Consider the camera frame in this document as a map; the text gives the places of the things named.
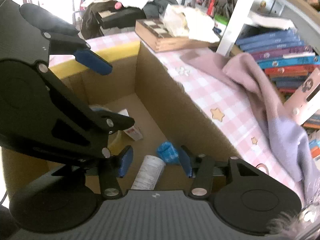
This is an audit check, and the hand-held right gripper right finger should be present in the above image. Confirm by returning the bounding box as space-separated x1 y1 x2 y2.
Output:
180 145 268 200

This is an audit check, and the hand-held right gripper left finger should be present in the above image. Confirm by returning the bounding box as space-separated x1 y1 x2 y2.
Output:
85 145 134 200

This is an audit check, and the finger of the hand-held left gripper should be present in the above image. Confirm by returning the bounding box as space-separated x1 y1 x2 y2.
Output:
19 4 113 76
50 105 135 159

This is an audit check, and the gold tape roll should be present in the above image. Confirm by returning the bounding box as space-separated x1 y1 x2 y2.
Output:
89 105 123 153

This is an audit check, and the small white red packet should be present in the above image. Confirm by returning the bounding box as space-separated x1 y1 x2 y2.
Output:
117 109 144 141

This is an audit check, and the blue packet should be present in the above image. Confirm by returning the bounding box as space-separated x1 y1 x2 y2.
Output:
156 141 180 165

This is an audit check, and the white nozzle tube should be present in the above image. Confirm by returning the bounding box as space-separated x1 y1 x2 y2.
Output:
130 155 167 190

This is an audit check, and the yellow cardboard box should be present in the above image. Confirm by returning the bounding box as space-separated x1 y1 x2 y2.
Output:
0 41 247 200

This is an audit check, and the black bag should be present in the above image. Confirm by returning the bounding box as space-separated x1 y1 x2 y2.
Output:
96 7 146 29

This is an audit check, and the brown wooden box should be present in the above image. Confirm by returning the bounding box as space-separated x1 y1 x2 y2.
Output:
135 19 218 53

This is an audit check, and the purple pink cloth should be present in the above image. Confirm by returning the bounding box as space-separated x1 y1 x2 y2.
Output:
180 50 315 183

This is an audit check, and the white plastic bag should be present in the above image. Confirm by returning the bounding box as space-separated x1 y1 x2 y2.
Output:
160 4 220 43

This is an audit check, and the pen holder with pens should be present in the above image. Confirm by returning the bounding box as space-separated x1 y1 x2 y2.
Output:
195 0 235 18

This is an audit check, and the pink cylindrical case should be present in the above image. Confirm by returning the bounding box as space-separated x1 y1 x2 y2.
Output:
284 67 320 125

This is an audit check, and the row of shelf books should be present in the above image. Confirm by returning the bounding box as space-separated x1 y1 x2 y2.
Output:
235 29 320 160

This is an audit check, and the white bookshelf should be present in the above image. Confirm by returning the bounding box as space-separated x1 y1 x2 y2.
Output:
216 0 320 58

